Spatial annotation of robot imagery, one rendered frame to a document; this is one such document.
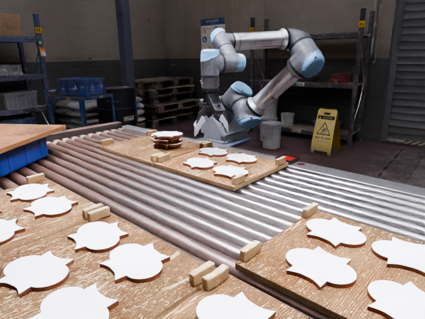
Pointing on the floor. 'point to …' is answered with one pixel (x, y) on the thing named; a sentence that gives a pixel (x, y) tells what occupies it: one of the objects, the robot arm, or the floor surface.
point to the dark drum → (124, 105)
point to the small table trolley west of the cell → (79, 104)
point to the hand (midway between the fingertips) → (212, 135)
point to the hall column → (125, 44)
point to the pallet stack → (166, 99)
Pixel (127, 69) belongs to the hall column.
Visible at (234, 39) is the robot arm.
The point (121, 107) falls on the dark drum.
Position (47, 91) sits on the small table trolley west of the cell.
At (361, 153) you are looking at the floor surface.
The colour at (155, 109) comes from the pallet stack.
